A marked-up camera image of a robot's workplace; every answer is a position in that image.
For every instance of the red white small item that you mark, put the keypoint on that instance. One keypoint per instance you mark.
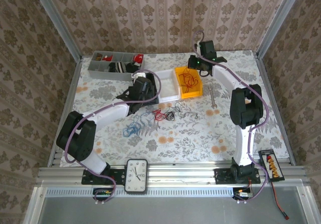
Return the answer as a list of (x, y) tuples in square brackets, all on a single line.
[(108, 58)]

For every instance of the grey compartment organizer tray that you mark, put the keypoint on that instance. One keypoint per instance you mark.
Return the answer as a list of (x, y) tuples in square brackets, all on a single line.
[(100, 73)]

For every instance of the grey metal panel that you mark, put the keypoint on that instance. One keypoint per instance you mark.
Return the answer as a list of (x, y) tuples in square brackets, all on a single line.
[(175, 211)]

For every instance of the black cloth item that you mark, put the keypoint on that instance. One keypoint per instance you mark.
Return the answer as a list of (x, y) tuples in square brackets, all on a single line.
[(131, 67)]

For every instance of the black plastic bin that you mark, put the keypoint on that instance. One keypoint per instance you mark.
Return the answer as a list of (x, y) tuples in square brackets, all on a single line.
[(153, 82)]

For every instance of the black board orange connectors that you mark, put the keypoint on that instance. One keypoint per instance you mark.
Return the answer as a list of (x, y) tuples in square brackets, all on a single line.
[(272, 167)]

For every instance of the black rimmed analog clock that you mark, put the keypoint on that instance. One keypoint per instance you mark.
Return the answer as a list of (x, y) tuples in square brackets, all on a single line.
[(136, 176)]

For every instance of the red round item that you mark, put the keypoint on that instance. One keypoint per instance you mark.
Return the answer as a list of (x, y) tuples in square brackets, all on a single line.
[(138, 58)]

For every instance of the floral tablecloth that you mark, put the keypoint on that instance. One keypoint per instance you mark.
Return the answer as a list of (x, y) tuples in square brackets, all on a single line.
[(188, 138)]

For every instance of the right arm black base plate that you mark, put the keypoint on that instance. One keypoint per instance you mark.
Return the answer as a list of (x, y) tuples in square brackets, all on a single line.
[(220, 176)]

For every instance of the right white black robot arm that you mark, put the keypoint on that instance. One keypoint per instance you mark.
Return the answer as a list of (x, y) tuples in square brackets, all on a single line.
[(223, 75)]

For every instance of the aluminium cross rail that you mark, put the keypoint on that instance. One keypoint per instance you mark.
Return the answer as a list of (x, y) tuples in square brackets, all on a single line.
[(180, 173)]

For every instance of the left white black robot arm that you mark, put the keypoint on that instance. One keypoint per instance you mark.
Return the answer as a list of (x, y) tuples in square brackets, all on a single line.
[(110, 112)]

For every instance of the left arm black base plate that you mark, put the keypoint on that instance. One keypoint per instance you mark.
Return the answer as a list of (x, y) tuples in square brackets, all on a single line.
[(120, 176)]

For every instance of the white plastic bin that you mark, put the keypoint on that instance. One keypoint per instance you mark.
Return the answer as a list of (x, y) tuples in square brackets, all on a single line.
[(168, 83)]

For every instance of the aluminium side rail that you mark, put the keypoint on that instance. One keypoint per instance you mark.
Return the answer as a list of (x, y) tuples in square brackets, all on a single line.
[(276, 108), (66, 103)]

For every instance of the small black electronics box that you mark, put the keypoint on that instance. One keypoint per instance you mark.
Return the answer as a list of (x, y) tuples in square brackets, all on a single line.
[(242, 195), (101, 193)]

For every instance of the metal wrench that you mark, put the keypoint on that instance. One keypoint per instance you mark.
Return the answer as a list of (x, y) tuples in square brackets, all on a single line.
[(212, 98)]

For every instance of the yellow plastic bin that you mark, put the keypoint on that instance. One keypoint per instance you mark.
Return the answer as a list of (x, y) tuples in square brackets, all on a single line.
[(190, 95)]

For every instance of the brown small item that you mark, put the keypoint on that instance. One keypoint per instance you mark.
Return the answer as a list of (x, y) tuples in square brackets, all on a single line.
[(98, 56)]

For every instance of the black white striped cloth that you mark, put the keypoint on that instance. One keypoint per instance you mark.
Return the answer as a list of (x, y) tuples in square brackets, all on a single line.
[(119, 67)]

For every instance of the aluminium frame post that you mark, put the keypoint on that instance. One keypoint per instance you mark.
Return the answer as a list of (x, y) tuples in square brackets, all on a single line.
[(57, 18), (276, 20)]

